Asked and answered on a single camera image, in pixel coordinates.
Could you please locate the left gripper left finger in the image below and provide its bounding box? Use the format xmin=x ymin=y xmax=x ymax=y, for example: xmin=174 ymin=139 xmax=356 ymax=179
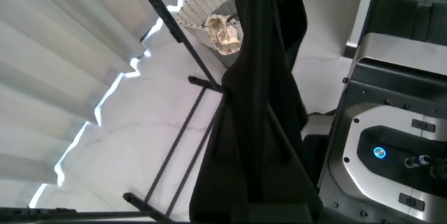
xmin=189 ymin=100 xmax=251 ymax=222

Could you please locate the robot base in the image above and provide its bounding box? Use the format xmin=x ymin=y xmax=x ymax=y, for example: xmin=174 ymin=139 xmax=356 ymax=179
xmin=302 ymin=0 xmax=447 ymax=223

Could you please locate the black garment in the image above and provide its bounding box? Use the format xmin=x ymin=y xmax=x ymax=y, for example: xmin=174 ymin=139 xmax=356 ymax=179
xmin=220 ymin=0 xmax=310 ymax=197

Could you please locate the black clothes rack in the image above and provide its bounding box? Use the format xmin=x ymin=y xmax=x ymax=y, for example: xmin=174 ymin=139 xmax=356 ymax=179
xmin=0 ymin=0 xmax=226 ymax=223

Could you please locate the white laundry basket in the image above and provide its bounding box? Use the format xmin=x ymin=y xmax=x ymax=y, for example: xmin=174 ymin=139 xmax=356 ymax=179
xmin=176 ymin=0 xmax=305 ymax=68

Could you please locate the white curtain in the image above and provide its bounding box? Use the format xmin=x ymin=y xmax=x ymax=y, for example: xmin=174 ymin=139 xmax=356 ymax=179
xmin=0 ymin=0 xmax=195 ymax=186

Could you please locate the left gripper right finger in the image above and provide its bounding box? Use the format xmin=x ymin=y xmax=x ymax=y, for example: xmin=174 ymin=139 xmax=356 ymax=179
xmin=258 ymin=107 xmax=324 ymax=222

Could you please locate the cream printed garment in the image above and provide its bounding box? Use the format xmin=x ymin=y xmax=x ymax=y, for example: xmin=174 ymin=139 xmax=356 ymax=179
xmin=204 ymin=14 xmax=242 ymax=57

